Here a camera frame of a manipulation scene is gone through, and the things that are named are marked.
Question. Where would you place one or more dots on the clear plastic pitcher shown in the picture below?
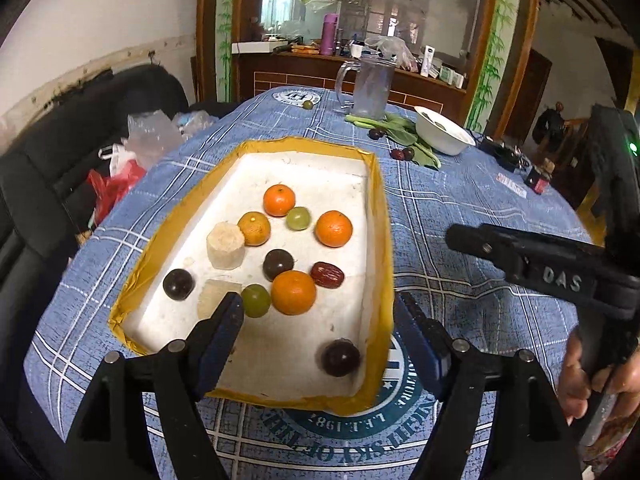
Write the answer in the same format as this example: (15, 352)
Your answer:
(370, 90)

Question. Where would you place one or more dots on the white bowl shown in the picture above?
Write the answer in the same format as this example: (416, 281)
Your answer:
(450, 140)

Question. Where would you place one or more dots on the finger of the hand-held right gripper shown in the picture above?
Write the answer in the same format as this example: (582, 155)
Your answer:
(480, 242)

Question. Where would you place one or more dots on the white bottle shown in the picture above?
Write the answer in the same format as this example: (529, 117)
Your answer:
(427, 60)

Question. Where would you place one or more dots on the red jujube date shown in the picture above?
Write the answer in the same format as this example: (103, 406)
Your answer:
(327, 275)

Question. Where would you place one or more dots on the small white cartons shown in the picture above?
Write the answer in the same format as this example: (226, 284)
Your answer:
(452, 77)

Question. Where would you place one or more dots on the person's right hand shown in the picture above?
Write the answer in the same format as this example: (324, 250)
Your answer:
(575, 385)

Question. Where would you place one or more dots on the wooden framed glass window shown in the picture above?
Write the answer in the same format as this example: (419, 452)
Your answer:
(400, 0)

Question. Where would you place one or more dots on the dark purple plum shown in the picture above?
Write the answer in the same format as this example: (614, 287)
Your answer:
(340, 357)
(178, 284)
(278, 264)

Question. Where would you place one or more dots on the green vegetable scraps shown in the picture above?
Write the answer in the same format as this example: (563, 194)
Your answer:
(436, 119)

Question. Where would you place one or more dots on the white foam box yellow tape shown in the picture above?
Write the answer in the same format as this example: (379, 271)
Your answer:
(310, 175)

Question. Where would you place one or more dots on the red plastic bag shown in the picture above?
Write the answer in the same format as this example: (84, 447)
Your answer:
(110, 187)

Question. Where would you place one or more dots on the orange tangerine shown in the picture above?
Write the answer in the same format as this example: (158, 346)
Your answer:
(333, 228)
(254, 228)
(279, 200)
(293, 292)

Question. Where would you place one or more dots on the wooden cabinet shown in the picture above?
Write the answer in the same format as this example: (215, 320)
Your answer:
(280, 72)

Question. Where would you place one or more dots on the green grape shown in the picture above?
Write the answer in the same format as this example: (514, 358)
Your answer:
(256, 300)
(298, 218)

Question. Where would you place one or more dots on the blue plaid tablecloth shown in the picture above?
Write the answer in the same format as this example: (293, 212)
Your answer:
(450, 200)

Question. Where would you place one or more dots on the round beige sugarcane piece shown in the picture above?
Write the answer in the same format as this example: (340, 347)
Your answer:
(226, 246)

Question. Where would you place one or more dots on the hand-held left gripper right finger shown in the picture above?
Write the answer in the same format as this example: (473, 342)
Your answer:
(422, 347)

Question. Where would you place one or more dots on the orange packet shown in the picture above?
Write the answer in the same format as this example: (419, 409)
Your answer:
(305, 50)

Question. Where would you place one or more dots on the pale sugarcane chunk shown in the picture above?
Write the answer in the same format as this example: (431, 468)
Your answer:
(212, 294)

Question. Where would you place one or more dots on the black sofa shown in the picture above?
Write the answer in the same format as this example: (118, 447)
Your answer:
(40, 170)

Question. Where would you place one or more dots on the black device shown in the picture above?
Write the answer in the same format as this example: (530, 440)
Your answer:
(502, 152)

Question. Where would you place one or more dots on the wooden chair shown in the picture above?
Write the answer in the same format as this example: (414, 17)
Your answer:
(582, 160)

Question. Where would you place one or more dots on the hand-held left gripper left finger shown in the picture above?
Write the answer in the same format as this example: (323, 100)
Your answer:
(225, 342)

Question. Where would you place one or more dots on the white red packet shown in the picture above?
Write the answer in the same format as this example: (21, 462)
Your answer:
(512, 186)

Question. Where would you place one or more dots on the crumpled clear plastic bag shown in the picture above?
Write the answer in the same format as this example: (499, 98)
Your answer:
(197, 120)

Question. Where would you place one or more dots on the green leafy vegetable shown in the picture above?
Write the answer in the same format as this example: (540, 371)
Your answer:
(400, 132)

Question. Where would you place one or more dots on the plastic bag with contents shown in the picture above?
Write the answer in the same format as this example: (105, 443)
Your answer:
(395, 50)

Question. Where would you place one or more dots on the dark red plum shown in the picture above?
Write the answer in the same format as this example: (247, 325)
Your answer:
(397, 154)
(409, 153)
(375, 134)

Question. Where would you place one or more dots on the small red box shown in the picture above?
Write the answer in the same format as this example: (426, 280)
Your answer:
(537, 180)

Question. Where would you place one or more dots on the white plastic bag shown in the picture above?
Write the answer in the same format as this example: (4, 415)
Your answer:
(115, 154)

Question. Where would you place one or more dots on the brown wooden door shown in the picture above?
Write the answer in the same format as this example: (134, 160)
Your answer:
(530, 90)

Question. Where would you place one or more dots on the purple bottle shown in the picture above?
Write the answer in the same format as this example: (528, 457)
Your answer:
(328, 35)

